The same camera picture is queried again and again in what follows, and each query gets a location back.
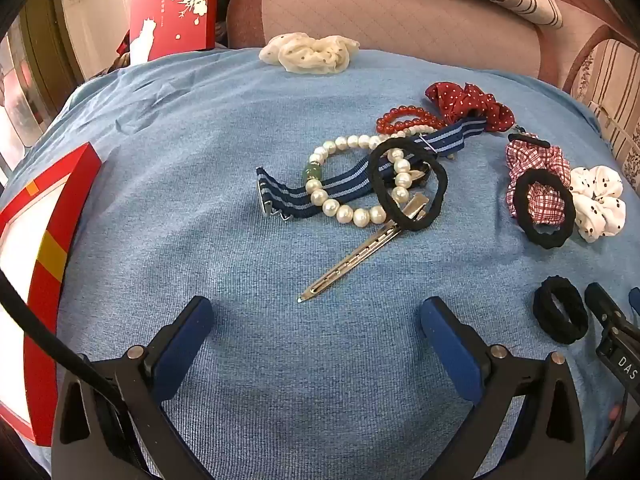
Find white black dotted scrunchie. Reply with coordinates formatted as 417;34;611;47
567;166;627;244

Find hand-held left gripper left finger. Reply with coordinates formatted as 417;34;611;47
52;296;216;480

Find cream scrunchie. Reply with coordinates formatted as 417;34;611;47
259;34;361;75

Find pink sofa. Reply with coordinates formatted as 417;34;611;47
226;0;640;96

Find red polka dot scrunchie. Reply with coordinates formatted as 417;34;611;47
425;81;516;133

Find blue cloth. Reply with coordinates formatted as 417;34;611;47
0;47;623;480

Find red box with white inside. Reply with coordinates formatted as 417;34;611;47
0;142;103;447

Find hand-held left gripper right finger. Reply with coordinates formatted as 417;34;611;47
420;296;588;480

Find red gift box, white blossoms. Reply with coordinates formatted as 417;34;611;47
117;0;221;63

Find thin black hair tie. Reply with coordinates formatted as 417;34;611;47
369;138;449;232

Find blue striped watch strap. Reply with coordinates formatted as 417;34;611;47
256;117;487;220

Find black cable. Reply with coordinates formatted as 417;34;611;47
0;270;146;480

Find pearl bracelet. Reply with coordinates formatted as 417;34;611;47
306;134;413;227

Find thick black hair tie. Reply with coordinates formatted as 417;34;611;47
533;276;590;345

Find red bead bracelet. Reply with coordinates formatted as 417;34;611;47
376;105;448;137

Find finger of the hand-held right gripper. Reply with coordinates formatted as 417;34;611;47
585;282;640;347

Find striped floral cushion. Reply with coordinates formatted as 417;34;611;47
570;37;640;161

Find silver hair clip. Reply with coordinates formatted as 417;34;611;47
297;195;432;305

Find red checked scrunchie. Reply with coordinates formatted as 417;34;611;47
505;141;576;225

